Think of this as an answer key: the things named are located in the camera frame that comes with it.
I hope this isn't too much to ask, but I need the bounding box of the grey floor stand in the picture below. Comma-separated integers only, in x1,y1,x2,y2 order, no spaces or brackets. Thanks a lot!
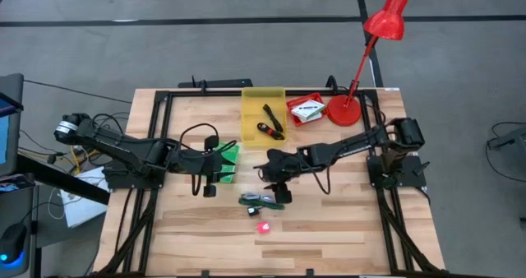
487,123,526,151

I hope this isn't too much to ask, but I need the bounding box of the black cable with red tie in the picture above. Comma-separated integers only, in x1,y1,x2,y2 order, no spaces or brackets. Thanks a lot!
256,122,286,141

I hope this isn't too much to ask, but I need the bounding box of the green plastic basket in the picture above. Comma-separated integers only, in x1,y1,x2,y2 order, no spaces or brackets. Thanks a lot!
211,141,241,184

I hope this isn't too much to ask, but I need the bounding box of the red desk lamp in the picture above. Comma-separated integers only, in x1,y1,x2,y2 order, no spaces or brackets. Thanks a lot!
326,0,411,127

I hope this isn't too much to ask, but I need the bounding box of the thin black floor cable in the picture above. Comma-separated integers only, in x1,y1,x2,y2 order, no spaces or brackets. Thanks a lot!
23,79,132,105

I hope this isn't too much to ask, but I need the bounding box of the computer monitor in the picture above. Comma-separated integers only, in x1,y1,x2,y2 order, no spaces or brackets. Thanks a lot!
0,72,25,178

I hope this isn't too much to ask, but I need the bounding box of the black power strip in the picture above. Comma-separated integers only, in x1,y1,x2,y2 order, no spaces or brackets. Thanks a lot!
178,78,254,89

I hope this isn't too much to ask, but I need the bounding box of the black aluminium table frame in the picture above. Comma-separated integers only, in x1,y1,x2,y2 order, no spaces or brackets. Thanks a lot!
96,88,445,278

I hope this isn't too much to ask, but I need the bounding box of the black computer mouse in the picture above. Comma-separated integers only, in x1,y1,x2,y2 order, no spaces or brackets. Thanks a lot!
0,222,28,267

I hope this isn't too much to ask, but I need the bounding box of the grey cable bundle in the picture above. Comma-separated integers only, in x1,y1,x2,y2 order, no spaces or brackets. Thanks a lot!
241,192,275,203

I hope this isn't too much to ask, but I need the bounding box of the green cable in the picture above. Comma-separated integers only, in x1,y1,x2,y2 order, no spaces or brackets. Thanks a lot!
238,197,286,211

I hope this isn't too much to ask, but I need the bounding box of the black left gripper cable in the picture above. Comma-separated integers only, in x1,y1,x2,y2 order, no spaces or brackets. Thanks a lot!
179,123,221,147

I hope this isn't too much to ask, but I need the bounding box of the yellow translucent plastic bin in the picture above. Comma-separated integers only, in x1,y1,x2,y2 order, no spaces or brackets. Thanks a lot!
240,86,288,147

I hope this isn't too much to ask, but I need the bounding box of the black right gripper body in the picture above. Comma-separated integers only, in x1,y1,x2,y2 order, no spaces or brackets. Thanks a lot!
266,146,309,184

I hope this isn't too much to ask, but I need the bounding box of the black side desk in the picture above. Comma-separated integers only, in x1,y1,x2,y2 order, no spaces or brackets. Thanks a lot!
0,151,112,278

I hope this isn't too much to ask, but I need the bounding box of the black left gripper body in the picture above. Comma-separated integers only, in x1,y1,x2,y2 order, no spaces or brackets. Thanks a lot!
170,146,225,176

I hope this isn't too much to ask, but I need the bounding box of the red plastic basket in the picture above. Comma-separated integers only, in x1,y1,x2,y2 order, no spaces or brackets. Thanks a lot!
286,91,329,127

